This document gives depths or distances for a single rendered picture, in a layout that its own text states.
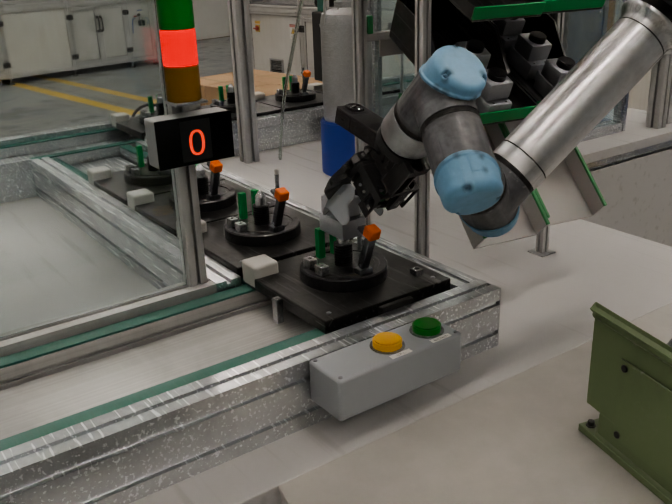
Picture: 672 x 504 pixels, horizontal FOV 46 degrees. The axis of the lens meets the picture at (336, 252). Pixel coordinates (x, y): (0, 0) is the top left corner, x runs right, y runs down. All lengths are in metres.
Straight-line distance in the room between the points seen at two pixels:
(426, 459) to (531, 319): 0.43
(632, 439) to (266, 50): 7.42
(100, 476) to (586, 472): 0.57
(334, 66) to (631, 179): 1.05
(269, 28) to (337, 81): 6.02
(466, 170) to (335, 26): 1.24
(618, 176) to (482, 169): 1.70
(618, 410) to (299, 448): 0.40
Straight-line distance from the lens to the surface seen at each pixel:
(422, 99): 0.97
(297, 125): 2.56
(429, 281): 1.24
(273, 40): 8.11
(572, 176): 1.52
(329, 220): 1.22
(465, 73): 0.96
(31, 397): 1.14
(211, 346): 1.19
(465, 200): 0.92
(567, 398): 1.17
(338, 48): 2.11
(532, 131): 1.06
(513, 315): 1.39
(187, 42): 1.16
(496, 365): 1.23
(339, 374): 1.00
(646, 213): 2.78
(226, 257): 1.36
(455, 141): 0.93
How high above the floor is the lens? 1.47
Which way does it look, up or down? 22 degrees down
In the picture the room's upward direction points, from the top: 2 degrees counter-clockwise
